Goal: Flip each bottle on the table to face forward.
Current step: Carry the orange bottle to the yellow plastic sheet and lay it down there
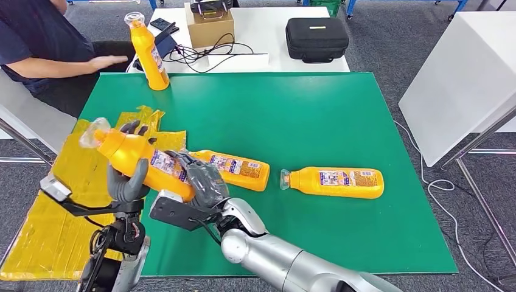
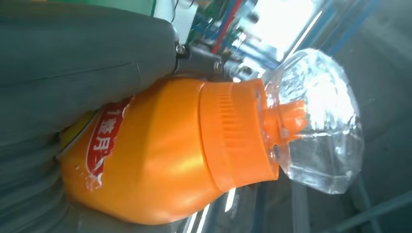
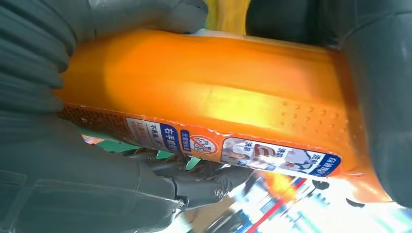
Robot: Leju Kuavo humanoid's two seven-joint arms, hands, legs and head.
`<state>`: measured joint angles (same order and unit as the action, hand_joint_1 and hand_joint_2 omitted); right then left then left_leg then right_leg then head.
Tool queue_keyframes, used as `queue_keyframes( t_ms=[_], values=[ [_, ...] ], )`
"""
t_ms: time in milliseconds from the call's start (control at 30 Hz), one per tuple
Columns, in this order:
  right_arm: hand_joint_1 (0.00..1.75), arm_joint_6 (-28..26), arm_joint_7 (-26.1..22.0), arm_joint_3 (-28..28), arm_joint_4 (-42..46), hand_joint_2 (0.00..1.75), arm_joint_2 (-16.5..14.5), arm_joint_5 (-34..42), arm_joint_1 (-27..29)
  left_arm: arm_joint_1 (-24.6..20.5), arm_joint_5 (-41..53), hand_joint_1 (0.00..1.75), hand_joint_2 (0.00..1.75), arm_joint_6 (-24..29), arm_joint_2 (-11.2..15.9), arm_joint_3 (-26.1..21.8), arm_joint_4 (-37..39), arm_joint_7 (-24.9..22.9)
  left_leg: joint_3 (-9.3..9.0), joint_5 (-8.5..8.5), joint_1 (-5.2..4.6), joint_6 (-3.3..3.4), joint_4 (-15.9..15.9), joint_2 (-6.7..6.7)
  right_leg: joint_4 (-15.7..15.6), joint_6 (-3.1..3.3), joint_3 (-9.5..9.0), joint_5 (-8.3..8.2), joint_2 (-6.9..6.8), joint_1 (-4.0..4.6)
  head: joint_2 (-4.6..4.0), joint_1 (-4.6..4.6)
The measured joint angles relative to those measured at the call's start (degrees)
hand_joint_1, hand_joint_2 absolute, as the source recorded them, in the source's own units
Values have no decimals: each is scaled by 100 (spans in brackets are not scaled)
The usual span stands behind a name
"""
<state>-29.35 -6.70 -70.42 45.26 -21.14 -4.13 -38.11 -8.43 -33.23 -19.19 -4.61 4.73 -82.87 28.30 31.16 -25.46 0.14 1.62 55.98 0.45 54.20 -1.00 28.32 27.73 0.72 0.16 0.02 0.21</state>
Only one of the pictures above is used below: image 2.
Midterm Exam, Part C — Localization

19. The orange detergent bottle clear cap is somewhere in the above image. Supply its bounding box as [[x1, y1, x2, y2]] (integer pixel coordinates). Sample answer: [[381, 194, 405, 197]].
[[58, 48, 364, 226]]

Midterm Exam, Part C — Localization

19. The green table board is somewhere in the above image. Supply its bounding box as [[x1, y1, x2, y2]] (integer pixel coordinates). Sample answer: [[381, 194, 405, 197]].
[[48, 0, 157, 16]]

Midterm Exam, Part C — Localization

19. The white table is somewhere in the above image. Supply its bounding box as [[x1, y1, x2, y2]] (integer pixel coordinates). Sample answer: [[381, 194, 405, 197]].
[[154, 0, 200, 44]]

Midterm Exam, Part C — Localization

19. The blue metal rack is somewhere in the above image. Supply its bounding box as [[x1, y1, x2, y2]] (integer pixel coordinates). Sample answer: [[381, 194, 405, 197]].
[[193, 0, 384, 75]]

